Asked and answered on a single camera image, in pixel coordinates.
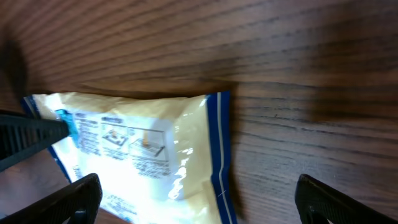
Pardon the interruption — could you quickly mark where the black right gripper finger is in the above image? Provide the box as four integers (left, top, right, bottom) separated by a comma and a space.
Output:
1, 110, 69, 171
295, 174, 397, 224
1, 173, 103, 224

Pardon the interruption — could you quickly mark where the yellow snack packet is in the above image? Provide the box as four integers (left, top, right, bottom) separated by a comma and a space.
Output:
22, 91, 237, 223

